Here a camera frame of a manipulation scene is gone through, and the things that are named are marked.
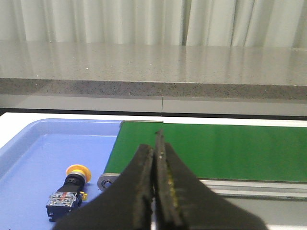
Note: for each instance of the green conveyor belt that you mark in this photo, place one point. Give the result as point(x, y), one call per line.
point(231, 152)

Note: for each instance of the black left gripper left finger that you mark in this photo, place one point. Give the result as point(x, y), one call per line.
point(125, 205)

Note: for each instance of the white curtain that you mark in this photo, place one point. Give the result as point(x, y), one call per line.
point(268, 23)

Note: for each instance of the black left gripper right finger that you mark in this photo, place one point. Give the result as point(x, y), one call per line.
point(183, 202)

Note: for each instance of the steel conveyor end roller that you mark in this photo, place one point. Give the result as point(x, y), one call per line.
point(106, 180)

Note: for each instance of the grey stone counter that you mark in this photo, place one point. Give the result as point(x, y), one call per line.
point(153, 78)

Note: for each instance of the aluminium conveyor frame rail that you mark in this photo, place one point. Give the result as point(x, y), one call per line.
point(258, 189)

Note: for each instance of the blue plastic tray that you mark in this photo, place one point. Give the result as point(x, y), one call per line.
point(33, 166)

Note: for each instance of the yellow emergency push button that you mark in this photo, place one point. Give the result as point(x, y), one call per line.
point(69, 197)

